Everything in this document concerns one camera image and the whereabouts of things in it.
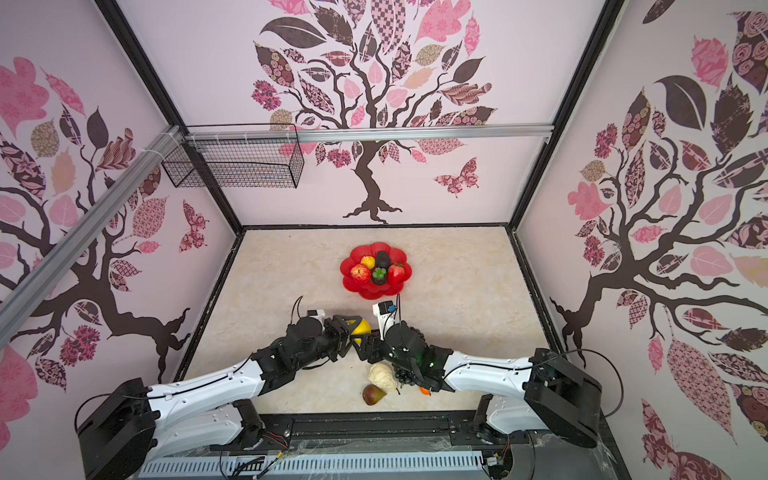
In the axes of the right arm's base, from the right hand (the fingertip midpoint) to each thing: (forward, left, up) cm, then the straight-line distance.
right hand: (356, 334), depth 77 cm
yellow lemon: (+1, -2, +2) cm, 3 cm away
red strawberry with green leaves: (+26, -11, -9) cm, 30 cm away
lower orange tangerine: (-11, -18, -12) cm, 24 cm away
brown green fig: (-12, -4, -10) cm, 16 cm away
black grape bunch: (-8, -13, -11) cm, 18 cm away
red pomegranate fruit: (+25, +1, -6) cm, 26 cm away
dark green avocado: (+32, -6, -9) cm, 34 cm away
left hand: (+1, -2, -1) cm, 2 cm away
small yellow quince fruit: (+33, -1, -10) cm, 34 cm away
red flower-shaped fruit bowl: (+22, -1, -12) cm, 25 cm away
